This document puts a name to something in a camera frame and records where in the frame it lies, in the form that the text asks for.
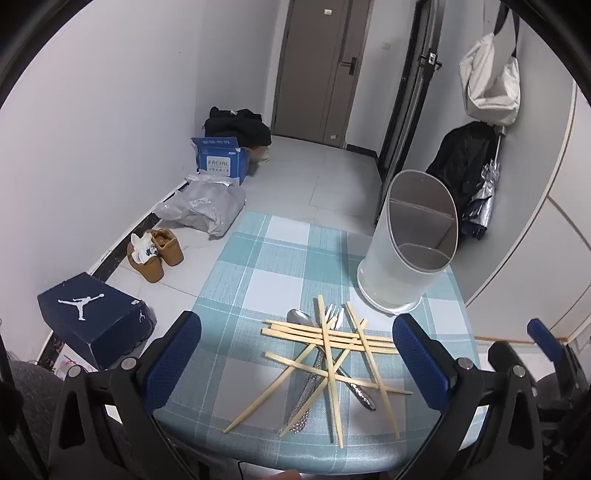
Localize silver folded umbrella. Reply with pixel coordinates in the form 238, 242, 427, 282
462, 134, 504, 241

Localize silver spoon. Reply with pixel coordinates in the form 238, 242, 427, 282
286, 308, 377, 411

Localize silver hammered fork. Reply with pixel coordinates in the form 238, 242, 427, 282
279, 305, 347, 437

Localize blue cardboard box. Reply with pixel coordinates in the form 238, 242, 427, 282
191, 136, 251, 186

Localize black coat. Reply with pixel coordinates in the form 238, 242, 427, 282
425, 122, 504, 232

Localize grey plastic bags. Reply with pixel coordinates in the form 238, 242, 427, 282
154, 174, 247, 238

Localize navy shoe box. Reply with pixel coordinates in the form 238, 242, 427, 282
37, 272, 158, 371

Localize white shoulder bag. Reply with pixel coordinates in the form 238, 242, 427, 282
458, 9, 522, 126

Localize pile of wooden chopsticks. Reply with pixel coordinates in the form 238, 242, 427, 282
223, 295, 414, 448

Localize black framed glass door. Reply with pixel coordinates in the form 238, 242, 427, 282
376, 0, 446, 185

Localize brown door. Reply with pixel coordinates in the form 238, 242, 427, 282
271, 0, 372, 149

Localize black bag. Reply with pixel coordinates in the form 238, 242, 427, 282
203, 106, 272, 149

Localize teal checked tablecloth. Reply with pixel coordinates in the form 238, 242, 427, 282
152, 211, 481, 474

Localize white grey utensil holder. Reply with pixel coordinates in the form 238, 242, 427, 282
356, 169, 459, 316

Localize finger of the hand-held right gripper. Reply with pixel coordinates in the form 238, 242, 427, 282
527, 318, 585, 394
488, 340, 539, 394

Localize brown boot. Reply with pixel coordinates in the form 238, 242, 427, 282
151, 228, 184, 267
127, 233, 165, 283

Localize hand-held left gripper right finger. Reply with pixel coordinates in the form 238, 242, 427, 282
392, 314, 543, 480

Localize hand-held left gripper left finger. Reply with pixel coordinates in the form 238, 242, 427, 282
48, 310, 204, 480

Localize white socks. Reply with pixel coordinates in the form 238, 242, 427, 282
130, 232, 160, 265

